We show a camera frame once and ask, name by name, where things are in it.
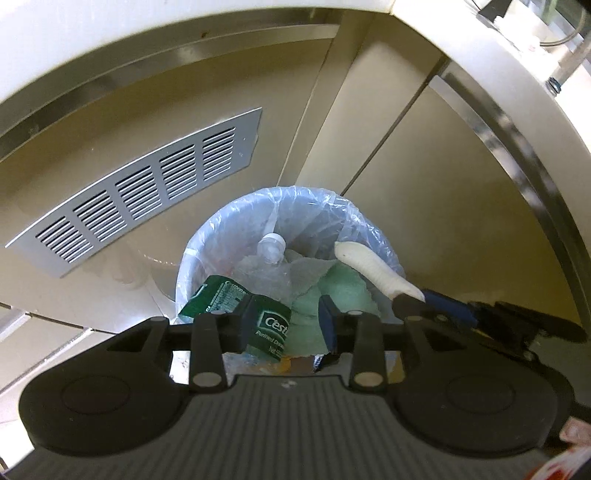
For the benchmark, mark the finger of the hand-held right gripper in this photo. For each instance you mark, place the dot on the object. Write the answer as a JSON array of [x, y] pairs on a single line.
[[413, 307], [452, 311]]

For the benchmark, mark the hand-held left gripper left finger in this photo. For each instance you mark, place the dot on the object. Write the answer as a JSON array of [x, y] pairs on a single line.
[[233, 327]]

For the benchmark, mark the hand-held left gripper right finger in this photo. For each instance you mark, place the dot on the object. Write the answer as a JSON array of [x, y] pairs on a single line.
[[328, 325]]

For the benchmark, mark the crushed green label water bottle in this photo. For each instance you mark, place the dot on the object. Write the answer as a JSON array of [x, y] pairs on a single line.
[[268, 323]]

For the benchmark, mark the white textured roll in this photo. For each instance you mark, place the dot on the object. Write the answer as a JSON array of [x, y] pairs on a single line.
[[374, 270]]

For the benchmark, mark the orange plastic bag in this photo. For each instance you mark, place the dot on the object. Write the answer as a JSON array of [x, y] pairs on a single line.
[[284, 363]]

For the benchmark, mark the white trash bin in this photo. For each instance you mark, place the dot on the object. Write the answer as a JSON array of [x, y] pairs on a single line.
[[183, 281]]

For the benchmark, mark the green cloth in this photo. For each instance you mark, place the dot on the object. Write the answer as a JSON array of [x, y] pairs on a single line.
[[341, 286]]

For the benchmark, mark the beige plain cabinet door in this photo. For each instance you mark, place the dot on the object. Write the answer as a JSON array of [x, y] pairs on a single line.
[[461, 207]]

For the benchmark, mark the red white printed cloth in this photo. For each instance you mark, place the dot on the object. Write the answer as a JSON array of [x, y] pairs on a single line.
[[568, 452]]

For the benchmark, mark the wide silver vent grille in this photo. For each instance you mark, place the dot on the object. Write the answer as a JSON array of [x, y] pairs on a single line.
[[138, 194]]

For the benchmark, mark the beige vented cabinet door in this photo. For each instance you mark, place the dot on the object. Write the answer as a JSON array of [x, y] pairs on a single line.
[[138, 115]]

